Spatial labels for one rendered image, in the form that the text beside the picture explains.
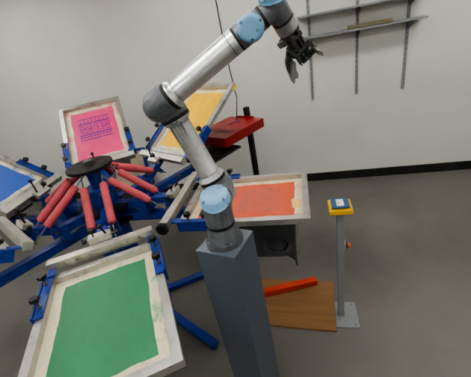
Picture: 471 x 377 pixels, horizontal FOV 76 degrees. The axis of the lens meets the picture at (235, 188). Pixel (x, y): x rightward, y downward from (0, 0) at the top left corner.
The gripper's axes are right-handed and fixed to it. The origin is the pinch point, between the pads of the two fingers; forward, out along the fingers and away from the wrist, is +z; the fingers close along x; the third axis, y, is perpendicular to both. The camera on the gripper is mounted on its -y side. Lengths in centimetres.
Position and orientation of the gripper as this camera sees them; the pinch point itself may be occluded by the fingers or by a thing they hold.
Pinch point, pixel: (307, 69)
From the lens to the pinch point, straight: 131.2
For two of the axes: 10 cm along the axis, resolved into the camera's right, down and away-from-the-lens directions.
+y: 4.2, 6.0, -6.8
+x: 7.1, -6.8, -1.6
